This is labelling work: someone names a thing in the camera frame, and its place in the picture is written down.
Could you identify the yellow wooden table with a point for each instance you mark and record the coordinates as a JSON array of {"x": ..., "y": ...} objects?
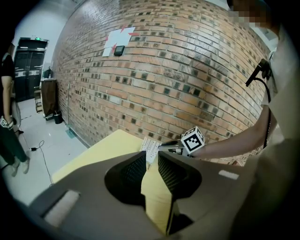
[{"x": 112, "y": 147}]

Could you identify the black trash bin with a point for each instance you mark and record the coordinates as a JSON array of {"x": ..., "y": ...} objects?
[{"x": 58, "y": 117}]

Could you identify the person's beige shirt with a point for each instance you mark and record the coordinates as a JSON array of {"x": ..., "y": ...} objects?
[{"x": 276, "y": 164}]

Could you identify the dark cabinet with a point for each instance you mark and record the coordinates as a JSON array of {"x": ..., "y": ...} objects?
[{"x": 49, "y": 98}]

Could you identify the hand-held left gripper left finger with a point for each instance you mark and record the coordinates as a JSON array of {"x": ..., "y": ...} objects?
[{"x": 129, "y": 178}]

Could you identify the white wall paper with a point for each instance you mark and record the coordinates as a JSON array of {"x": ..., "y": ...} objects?
[{"x": 118, "y": 38}]

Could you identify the green exit sign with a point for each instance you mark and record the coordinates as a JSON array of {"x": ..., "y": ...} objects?
[{"x": 36, "y": 38}]

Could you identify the person's right forearm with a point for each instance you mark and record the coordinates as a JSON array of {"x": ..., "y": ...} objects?
[{"x": 229, "y": 143}]

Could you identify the small clear plastic packet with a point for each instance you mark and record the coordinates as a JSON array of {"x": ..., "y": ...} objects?
[{"x": 148, "y": 147}]

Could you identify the dark double door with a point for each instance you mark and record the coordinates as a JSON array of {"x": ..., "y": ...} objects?
[{"x": 28, "y": 75}]

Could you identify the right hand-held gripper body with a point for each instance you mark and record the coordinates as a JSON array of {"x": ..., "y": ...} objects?
[{"x": 193, "y": 140}]

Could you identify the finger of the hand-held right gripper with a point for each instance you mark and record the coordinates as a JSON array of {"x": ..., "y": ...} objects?
[
  {"x": 167, "y": 148},
  {"x": 172, "y": 143}
]

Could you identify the black chest camera mount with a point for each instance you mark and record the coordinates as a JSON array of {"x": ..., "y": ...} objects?
[{"x": 262, "y": 68}]

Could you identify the black wall device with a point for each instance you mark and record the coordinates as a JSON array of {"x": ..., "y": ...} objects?
[{"x": 119, "y": 50}]

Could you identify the green mop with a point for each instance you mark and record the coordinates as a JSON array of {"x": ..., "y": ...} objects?
[{"x": 70, "y": 133}]

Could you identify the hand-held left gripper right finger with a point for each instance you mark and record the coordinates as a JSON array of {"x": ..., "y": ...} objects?
[{"x": 178, "y": 180}]

